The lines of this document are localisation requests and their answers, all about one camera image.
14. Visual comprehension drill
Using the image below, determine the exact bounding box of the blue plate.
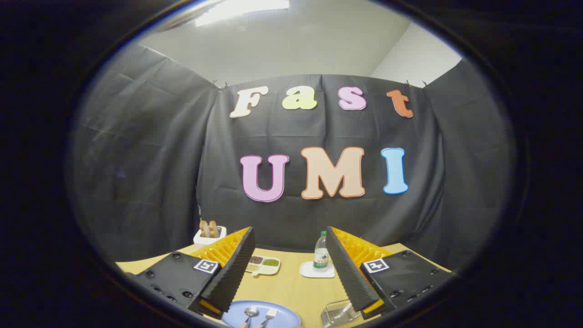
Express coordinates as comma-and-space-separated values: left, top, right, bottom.
221, 300, 302, 328

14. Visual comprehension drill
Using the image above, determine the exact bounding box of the metal wire cutlery basket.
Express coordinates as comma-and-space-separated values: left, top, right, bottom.
321, 300, 360, 328

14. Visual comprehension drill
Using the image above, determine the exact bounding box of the white divided dish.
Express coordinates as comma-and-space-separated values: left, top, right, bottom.
245, 255, 281, 277

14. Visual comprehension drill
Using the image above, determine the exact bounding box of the cream toaster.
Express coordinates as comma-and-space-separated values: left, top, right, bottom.
193, 225, 227, 249

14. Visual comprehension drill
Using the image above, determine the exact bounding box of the clear water bottle green cap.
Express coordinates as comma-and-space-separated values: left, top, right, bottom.
313, 231, 330, 270

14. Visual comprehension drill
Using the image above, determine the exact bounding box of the fork with red checked handle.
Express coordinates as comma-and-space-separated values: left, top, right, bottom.
257, 308, 278, 328

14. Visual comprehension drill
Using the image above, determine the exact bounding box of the spoon with red checked handle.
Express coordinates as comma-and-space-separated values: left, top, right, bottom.
240, 307, 260, 328

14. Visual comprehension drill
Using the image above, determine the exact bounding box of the white square coaster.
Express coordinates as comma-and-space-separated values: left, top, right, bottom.
299, 261, 336, 279

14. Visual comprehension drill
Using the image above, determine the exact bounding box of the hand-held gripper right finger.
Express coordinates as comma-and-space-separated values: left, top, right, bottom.
325, 226, 452, 320

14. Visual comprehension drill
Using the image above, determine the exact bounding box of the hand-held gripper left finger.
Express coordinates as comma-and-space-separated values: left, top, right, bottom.
132, 226, 256, 320

